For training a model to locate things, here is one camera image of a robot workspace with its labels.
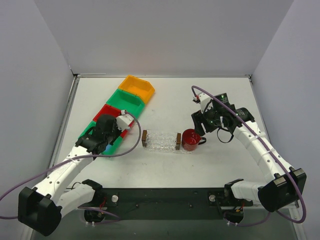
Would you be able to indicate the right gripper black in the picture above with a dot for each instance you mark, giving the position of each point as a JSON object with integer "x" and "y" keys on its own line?
{"x": 200, "y": 122}

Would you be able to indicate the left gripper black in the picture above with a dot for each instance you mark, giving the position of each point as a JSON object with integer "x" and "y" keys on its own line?
{"x": 116, "y": 135}

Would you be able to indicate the blue toothpaste box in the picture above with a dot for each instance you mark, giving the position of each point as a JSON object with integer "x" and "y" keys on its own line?
{"x": 108, "y": 147}

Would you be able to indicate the red cup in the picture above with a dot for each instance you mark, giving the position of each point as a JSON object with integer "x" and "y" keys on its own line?
{"x": 190, "y": 140}

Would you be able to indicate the clear glass tray wooden handles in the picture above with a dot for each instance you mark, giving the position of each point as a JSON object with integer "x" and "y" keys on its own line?
{"x": 163, "y": 142}

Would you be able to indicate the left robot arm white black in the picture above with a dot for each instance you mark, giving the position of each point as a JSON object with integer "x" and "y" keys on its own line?
{"x": 58, "y": 180}

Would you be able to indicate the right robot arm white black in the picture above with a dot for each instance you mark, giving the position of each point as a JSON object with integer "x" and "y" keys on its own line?
{"x": 283, "y": 182}

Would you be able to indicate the green plastic bin lower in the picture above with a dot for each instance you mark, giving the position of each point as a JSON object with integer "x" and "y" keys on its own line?
{"x": 115, "y": 145}

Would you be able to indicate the green plastic bin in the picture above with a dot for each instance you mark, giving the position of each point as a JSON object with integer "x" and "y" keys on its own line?
{"x": 123, "y": 100}
{"x": 115, "y": 145}

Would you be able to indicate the red plastic bin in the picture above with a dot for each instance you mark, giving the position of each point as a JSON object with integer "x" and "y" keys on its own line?
{"x": 115, "y": 112}

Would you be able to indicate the green plastic bin upper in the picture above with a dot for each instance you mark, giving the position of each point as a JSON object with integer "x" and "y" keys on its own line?
{"x": 123, "y": 100}

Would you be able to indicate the yellow plastic bin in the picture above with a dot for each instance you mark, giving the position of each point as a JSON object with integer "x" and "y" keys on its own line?
{"x": 138, "y": 87}

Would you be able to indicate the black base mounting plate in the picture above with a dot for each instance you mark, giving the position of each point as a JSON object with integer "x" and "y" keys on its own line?
{"x": 160, "y": 204}

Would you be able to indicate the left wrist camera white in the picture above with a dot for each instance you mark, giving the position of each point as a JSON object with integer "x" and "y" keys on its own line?
{"x": 124, "y": 120}

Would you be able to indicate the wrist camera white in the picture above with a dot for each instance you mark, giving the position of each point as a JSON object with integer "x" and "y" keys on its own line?
{"x": 124, "y": 120}
{"x": 204, "y": 100}

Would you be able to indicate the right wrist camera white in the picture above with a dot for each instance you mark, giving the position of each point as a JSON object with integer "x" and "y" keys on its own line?
{"x": 204, "y": 100}

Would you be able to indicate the aluminium frame rail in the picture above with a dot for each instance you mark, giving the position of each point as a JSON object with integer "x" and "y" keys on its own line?
{"x": 272, "y": 197}

